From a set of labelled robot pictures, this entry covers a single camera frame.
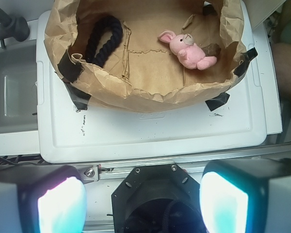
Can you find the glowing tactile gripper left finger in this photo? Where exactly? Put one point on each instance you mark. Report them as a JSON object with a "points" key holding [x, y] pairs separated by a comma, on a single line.
{"points": [[42, 199]]}

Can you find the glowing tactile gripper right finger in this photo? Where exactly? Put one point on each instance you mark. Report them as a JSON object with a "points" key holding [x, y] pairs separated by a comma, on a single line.
{"points": [[246, 196]]}

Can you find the pink plush bunny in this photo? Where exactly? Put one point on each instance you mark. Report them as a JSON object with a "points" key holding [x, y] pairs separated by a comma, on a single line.
{"points": [[189, 54]]}

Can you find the white plastic bin lid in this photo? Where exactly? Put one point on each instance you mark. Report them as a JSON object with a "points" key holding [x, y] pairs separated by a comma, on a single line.
{"points": [[100, 133]]}

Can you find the black tape front right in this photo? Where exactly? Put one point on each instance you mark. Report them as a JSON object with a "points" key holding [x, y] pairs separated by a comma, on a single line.
{"points": [[217, 101]]}

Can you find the black tape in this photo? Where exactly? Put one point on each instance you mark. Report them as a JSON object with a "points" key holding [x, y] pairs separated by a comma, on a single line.
{"points": [[78, 97], [217, 101], [246, 57]]}

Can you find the black tape front left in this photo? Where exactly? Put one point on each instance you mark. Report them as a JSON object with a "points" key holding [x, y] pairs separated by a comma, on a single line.
{"points": [[78, 97]]}

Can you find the grey sink basin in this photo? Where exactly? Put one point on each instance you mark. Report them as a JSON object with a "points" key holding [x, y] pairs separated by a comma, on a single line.
{"points": [[18, 89]]}

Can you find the black tape left rim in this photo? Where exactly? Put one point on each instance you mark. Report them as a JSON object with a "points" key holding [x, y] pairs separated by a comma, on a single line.
{"points": [[70, 71]]}

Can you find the black tape right side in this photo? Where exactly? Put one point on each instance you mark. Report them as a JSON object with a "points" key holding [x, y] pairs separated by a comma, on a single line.
{"points": [[246, 57]]}

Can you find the brown stone-like chunk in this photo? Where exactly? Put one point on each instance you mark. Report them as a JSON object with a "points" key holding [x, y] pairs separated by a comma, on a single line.
{"points": [[212, 49]]}

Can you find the brown paper bag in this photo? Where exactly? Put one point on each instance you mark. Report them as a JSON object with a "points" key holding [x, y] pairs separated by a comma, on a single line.
{"points": [[142, 74]]}

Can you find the dark grey faucet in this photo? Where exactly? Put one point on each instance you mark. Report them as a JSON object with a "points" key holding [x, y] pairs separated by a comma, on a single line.
{"points": [[12, 26]]}

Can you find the aluminium frame rail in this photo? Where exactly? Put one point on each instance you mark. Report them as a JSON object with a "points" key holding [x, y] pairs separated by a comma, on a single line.
{"points": [[194, 164]]}

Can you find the black octagonal mount plate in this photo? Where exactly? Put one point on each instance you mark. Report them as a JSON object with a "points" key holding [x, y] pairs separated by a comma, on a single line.
{"points": [[157, 199]]}

